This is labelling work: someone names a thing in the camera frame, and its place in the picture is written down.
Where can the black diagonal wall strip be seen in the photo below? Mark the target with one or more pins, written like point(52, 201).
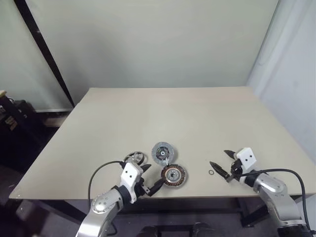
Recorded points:
point(44, 49)

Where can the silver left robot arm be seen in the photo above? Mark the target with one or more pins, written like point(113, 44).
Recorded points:
point(98, 209)

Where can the grey round disc part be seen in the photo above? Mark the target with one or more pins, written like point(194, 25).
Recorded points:
point(164, 153)

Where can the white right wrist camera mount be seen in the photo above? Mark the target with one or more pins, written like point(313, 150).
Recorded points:
point(247, 158)

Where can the copper wound stator ring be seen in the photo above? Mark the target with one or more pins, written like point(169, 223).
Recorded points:
point(181, 176)

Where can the black table frame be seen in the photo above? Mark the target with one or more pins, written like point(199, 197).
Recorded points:
point(172, 205)

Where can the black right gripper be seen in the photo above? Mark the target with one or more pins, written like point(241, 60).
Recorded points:
point(237, 170)

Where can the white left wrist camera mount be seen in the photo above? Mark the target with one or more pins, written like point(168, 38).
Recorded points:
point(129, 172)

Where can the dark rounded block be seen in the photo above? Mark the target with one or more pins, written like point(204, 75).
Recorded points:
point(149, 232)
point(203, 230)

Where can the black equipment case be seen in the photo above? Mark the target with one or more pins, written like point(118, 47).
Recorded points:
point(17, 118)

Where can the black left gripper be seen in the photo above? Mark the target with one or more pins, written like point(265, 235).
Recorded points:
point(142, 190)

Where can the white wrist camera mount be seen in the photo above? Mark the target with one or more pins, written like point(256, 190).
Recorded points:
point(247, 158)
point(129, 172)

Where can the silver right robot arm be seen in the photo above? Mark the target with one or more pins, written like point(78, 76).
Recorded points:
point(276, 195)

